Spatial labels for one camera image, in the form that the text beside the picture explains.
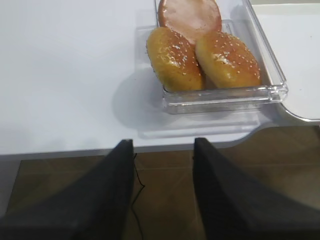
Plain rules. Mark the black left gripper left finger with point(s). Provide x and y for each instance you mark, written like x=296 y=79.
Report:
x=94 y=207

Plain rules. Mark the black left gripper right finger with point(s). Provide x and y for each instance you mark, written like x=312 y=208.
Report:
x=235 y=206

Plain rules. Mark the sesame bun top right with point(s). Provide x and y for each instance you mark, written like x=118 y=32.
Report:
x=227 y=61

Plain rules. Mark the sesame bun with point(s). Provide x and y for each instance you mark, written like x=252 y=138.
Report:
x=227 y=61
x=173 y=60

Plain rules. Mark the sesame bun top left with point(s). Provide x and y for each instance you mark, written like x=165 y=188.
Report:
x=173 y=60

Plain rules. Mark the clear bun container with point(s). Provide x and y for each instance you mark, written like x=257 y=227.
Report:
x=240 y=20

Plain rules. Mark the plain bun bottom in container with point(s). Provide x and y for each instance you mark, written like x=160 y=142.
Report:
x=190 y=18

